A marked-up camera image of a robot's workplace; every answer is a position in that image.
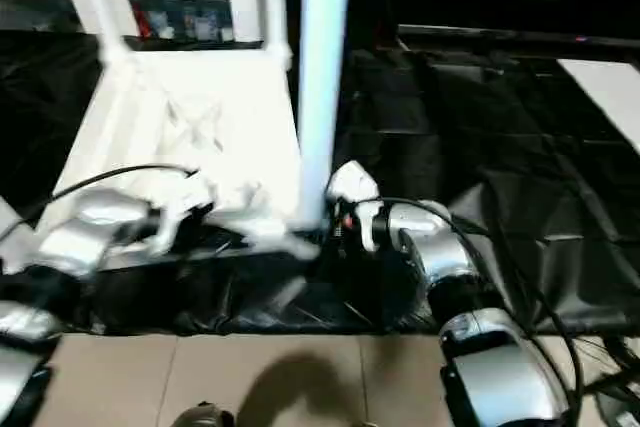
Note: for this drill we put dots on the white plastic table leg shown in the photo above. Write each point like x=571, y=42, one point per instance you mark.
x=10, y=222
x=100, y=7
x=272, y=2
x=322, y=77

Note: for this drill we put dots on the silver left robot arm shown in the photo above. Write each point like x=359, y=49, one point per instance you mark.
x=70, y=247

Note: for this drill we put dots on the black work mat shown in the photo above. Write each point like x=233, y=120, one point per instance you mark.
x=480, y=147

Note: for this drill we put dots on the grey left robot leg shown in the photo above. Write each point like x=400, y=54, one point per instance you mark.
x=203, y=416

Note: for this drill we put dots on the white flat board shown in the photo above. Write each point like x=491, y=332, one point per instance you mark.
x=605, y=97

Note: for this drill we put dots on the black stand base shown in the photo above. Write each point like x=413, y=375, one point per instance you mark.
x=618, y=367

